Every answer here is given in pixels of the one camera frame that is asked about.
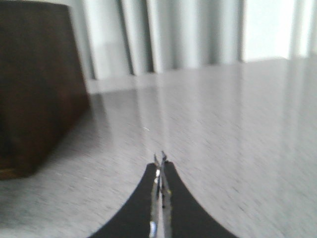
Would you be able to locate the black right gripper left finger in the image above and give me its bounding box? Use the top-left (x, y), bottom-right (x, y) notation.
top-left (91, 156), bottom-right (160, 238)

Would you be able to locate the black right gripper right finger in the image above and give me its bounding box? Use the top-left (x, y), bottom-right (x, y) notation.
top-left (160, 152), bottom-right (236, 238)

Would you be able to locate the dark wooden drawer cabinet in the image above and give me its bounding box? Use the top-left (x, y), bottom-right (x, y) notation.
top-left (0, 0), bottom-right (89, 180)

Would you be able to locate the grey pleated curtain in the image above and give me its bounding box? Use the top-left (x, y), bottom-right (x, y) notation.
top-left (66, 0), bottom-right (317, 80)

